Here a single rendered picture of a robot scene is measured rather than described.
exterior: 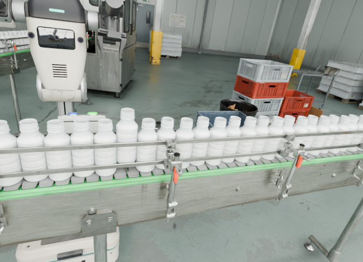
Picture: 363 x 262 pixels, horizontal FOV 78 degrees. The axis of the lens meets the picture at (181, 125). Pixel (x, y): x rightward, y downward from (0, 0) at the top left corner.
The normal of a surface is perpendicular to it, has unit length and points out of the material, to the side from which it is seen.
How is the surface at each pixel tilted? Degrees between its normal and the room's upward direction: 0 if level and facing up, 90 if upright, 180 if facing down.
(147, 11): 90
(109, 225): 90
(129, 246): 0
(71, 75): 90
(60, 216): 90
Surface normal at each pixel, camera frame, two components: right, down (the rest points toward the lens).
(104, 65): 0.02, 0.41
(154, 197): 0.33, 0.43
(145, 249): 0.13, -0.90
